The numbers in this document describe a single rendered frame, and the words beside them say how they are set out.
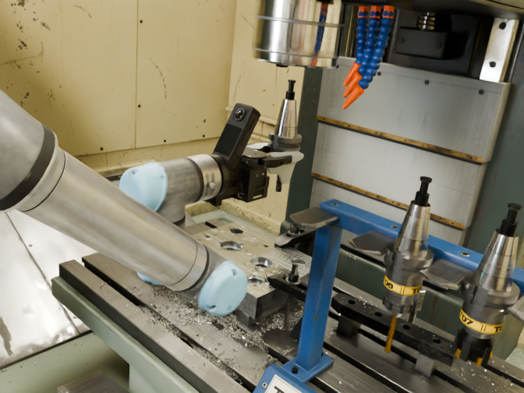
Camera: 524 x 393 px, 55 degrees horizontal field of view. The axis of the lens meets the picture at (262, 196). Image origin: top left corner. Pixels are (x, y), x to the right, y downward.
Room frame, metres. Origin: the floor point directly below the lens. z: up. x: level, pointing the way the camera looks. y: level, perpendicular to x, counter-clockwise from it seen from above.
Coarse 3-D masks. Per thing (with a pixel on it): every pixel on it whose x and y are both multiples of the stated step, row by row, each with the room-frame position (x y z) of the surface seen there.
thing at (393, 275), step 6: (390, 270) 0.62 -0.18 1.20; (396, 270) 0.61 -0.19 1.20; (390, 276) 0.62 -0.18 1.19; (396, 276) 0.61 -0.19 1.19; (402, 276) 0.61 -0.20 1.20; (396, 282) 0.61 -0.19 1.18; (402, 282) 0.61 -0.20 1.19; (408, 282) 0.60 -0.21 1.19; (414, 282) 0.61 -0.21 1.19; (420, 282) 0.61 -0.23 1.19
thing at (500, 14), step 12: (420, 0) 0.80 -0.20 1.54; (432, 0) 0.77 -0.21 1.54; (444, 0) 0.73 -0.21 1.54; (456, 0) 0.71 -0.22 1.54; (468, 0) 0.69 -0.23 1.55; (480, 0) 0.72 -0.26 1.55; (492, 0) 0.75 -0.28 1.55; (504, 0) 0.78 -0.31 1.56; (516, 0) 0.81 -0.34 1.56; (444, 12) 1.21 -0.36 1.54; (456, 12) 1.13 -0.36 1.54; (468, 12) 1.06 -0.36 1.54; (480, 12) 1.00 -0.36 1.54; (492, 12) 0.95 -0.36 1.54; (504, 12) 0.90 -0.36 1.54; (516, 12) 0.85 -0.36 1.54
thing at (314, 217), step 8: (312, 208) 0.77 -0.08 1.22; (296, 216) 0.73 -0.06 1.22; (304, 216) 0.73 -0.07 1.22; (312, 216) 0.73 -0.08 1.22; (320, 216) 0.74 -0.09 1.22; (328, 216) 0.74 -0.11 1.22; (336, 216) 0.75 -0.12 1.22; (304, 224) 0.71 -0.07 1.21; (312, 224) 0.70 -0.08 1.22; (320, 224) 0.71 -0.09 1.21
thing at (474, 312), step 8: (464, 304) 0.56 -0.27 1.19; (472, 304) 0.55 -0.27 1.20; (464, 312) 0.55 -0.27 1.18; (472, 312) 0.54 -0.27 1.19; (480, 312) 0.54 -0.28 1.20; (480, 320) 0.54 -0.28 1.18; (488, 320) 0.53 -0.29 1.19; (496, 320) 0.53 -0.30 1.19; (504, 320) 0.54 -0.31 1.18; (472, 328) 0.54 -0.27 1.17
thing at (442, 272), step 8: (432, 264) 0.61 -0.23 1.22; (440, 264) 0.61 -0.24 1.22; (448, 264) 0.62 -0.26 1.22; (456, 264) 0.62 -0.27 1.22; (424, 272) 0.59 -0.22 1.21; (432, 272) 0.59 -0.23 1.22; (440, 272) 0.59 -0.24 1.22; (448, 272) 0.59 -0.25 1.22; (456, 272) 0.59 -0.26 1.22; (464, 272) 0.60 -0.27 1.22; (432, 280) 0.57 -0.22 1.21; (440, 280) 0.57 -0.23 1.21; (448, 280) 0.57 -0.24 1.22; (456, 280) 0.57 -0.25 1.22; (448, 288) 0.56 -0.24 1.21; (456, 288) 0.56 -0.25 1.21
